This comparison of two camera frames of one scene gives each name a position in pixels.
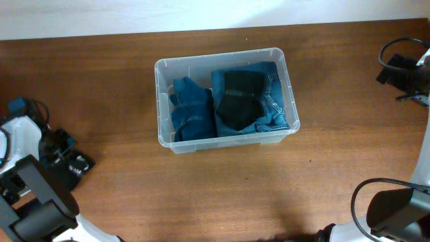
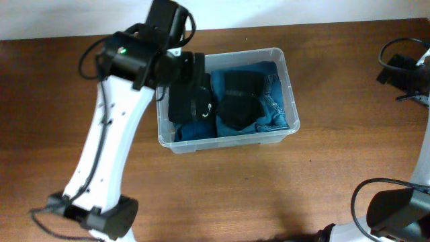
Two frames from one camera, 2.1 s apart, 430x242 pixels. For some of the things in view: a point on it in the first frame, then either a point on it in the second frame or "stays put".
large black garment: (70, 167) to (191, 101)
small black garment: (242, 105) stays put
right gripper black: (397, 79) stays put
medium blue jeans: (275, 117) stays put
